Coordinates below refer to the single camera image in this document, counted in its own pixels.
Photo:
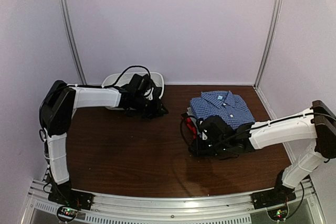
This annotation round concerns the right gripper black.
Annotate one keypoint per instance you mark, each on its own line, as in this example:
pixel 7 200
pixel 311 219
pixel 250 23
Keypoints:
pixel 198 149

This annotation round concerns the white plastic tub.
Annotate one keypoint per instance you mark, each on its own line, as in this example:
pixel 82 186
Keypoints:
pixel 119 79

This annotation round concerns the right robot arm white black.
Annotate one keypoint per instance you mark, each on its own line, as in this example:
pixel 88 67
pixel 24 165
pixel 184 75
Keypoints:
pixel 316 124

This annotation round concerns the black white plaid shirt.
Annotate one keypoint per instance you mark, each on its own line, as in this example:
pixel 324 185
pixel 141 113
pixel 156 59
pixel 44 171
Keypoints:
pixel 190 112

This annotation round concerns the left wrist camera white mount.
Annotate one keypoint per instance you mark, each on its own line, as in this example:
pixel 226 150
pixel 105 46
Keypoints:
pixel 149 94

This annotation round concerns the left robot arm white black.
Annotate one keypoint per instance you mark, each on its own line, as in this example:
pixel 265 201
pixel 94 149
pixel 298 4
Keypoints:
pixel 55 116

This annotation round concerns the right aluminium frame post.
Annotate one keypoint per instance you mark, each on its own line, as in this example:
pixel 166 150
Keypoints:
pixel 276 10

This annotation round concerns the black patterned shirt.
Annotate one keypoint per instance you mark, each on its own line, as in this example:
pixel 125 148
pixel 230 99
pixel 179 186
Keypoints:
pixel 157 91

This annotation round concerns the left aluminium frame post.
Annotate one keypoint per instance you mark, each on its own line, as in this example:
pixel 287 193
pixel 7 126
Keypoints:
pixel 71 41

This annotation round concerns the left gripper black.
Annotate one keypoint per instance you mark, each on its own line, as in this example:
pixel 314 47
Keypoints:
pixel 156 110

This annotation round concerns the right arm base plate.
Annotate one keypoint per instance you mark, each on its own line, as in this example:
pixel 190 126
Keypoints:
pixel 272 197

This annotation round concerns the aluminium frame post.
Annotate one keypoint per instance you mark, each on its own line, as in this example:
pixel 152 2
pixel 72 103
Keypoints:
pixel 276 10
pixel 71 41

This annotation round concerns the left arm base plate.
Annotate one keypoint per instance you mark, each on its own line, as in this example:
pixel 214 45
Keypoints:
pixel 76 199

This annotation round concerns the blue checked long sleeve shirt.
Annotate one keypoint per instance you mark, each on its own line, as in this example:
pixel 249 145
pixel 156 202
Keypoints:
pixel 230 107

